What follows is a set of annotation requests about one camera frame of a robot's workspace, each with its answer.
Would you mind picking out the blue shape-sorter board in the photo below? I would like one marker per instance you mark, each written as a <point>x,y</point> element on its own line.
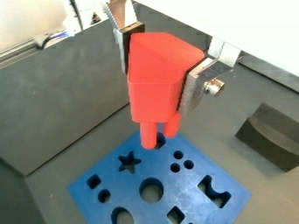
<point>169,185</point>

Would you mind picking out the aluminium rail with cables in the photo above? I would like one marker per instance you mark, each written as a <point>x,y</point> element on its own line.
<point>33,24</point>

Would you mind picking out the red three-prong block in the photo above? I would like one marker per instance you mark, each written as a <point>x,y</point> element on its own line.
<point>159,60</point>

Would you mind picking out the large dark grey panel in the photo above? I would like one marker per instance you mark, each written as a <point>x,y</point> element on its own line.
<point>56,95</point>

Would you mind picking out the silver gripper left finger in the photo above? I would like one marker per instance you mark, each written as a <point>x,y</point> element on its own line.
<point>121,16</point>

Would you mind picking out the black foam block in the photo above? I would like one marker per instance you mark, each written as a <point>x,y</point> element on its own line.
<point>271,134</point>

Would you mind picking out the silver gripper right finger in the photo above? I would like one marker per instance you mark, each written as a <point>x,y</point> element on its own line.
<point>201,78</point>

